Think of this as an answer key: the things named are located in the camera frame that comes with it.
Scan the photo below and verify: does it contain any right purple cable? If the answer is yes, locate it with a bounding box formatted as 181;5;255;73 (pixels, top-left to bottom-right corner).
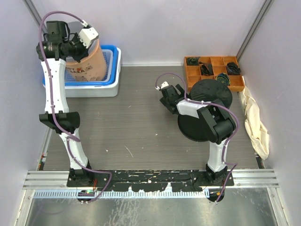
154;73;240;203

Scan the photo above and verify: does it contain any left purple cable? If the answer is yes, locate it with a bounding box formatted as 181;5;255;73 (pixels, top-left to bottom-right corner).
39;11;113;203

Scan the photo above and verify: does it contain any black cable bundle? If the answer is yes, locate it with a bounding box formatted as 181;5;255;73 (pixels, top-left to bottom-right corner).
226;61;241;75
198;61;213;76
186;56;200;66

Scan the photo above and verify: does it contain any black cable bundle right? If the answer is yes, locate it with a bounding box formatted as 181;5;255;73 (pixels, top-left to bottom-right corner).
226;61;241;75

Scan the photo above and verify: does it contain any cream cloth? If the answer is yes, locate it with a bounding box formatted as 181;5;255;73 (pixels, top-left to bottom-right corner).
239;76;270;160

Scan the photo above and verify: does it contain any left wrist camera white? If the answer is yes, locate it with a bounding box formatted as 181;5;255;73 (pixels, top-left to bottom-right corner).
79;27;99;49

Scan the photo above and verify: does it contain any blue yellow cable bundle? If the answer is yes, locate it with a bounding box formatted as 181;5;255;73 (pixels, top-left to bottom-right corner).
216;72;231;86

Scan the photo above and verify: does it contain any black plastic bucket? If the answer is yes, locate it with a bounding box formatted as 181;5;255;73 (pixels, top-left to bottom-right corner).
177;79;233;142

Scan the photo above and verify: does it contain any grey plastic bucket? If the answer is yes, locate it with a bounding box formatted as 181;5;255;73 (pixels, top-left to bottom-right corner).
67;21;83;36

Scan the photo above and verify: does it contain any white plastic tub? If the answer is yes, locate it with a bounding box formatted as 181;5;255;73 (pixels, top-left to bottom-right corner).
44;48;121;102

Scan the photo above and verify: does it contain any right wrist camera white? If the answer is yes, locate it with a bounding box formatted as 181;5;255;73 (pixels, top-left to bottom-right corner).
160;81;169;89

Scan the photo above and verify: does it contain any orange plastic bucket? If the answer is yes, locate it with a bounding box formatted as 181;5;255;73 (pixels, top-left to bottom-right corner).
66;39;107;81

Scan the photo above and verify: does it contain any black cable bundle middle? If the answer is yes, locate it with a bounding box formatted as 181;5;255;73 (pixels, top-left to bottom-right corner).
198;61;213;76

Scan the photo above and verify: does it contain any orange wooden compartment tray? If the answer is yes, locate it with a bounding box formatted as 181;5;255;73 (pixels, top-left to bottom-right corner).
183;56;245;92

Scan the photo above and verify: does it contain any purple cable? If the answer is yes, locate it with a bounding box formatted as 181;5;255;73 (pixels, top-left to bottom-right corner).
39;11;113;203
154;73;240;203

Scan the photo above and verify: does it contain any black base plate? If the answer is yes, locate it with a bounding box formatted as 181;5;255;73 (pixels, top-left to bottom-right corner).
67;169;234;192

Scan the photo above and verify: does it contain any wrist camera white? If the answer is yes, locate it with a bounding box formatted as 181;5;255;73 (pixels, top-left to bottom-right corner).
79;27;99;49
160;81;169;89

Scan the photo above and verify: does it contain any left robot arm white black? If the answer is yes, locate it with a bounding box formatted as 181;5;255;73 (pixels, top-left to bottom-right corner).
36;21;94;186

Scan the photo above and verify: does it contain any aluminium rail frame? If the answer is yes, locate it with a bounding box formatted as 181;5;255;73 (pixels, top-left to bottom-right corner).
23;169;279;202

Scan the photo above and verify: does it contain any blue perforated basket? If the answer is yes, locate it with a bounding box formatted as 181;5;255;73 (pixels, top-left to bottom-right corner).
41;45;121;89

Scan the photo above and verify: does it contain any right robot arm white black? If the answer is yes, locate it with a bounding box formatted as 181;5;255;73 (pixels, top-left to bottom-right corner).
155;81;237;186

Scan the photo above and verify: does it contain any black cable bundle top left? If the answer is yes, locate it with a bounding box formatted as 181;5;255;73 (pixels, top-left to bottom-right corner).
186;56;200;66

